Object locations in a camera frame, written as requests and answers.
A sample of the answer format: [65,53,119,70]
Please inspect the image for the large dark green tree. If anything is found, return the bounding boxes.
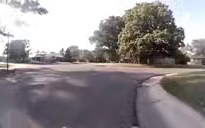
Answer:
[88,15,126,63]

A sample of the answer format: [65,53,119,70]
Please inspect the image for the row of distant trees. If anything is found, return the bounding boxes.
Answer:
[31,44,98,64]

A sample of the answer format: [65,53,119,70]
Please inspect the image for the grey asphalt road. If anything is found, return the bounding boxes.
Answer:
[0,62,205,128]

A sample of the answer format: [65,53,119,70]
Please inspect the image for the large light green tree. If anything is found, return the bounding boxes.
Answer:
[117,1,188,65]

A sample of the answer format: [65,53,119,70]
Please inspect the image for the pale concrete kerb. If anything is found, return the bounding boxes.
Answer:
[135,72,205,128]

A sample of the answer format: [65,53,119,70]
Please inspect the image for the grass strip across road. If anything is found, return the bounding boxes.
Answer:
[89,62,205,70]

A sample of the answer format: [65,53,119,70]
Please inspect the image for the round dark tree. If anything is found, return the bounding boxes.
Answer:
[2,38,32,64]

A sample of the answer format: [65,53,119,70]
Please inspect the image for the overhanging tree branches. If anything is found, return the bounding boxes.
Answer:
[0,0,50,38]

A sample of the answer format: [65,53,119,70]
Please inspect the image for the grass lawn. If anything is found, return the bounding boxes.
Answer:
[160,70,205,122]

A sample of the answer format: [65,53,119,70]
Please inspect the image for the thin pole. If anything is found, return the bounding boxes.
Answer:
[2,32,15,72]

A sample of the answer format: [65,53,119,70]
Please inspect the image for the hazy green tree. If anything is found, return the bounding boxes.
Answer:
[187,37,205,58]

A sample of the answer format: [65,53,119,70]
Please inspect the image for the low house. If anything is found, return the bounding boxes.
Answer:
[191,54,205,66]

